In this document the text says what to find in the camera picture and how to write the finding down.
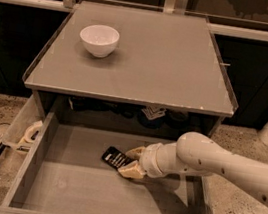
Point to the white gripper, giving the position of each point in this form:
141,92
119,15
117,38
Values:
149,159

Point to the black rxbar chocolate bar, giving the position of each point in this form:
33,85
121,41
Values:
115,158

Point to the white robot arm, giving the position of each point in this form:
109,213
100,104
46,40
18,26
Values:
195,154

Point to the grey open top drawer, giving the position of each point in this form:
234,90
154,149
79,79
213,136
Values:
63,173

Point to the grey counter cabinet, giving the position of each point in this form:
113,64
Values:
162,59

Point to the patterned packet inside cabinet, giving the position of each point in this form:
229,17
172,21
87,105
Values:
153,113

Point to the dark round container inside cabinet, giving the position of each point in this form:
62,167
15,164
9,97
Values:
177,120

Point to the white tape roll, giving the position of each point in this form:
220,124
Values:
31,132

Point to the clear plastic side bin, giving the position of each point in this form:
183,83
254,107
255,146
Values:
28,114

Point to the white ceramic bowl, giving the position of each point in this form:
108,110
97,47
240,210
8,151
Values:
99,40

